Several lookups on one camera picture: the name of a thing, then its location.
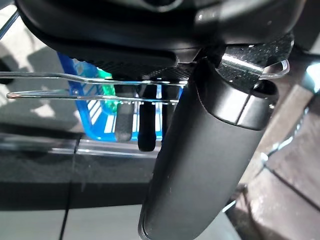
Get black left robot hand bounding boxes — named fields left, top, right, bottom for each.
left=14, top=0, right=308, bottom=240

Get green soda bottle yellow cap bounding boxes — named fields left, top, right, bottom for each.
left=96, top=68, right=121, bottom=114

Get blue plastic shopping basket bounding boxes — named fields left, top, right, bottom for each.
left=55, top=50, right=186, bottom=141

